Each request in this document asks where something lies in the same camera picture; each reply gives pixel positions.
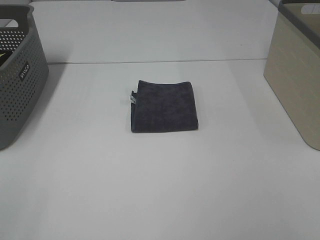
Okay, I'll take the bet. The beige plastic storage basket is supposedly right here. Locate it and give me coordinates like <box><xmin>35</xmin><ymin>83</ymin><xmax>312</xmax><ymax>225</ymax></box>
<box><xmin>263</xmin><ymin>0</ymin><xmax>320</xmax><ymax>150</ymax></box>

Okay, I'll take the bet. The grey perforated plastic basket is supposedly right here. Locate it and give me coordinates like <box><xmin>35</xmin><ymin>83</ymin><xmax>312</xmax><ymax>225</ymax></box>
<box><xmin>0</xmin><ymin>4</ymin><xmax>49</xmax><ymax>149</ymax></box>

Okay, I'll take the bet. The dark grey towel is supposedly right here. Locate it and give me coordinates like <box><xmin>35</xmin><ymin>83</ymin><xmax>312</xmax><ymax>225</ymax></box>
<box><xmin>130</xmin><ymin>80</ymin><xmax>199</xmax><ymax>133</ymax></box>

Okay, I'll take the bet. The yellow-green item in basket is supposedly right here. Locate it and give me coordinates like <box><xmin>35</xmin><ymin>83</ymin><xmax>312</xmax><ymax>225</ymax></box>
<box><xmin>0</xmin><ymin>51</ymin><xmax>13</xmax><ymax>66</ymax></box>

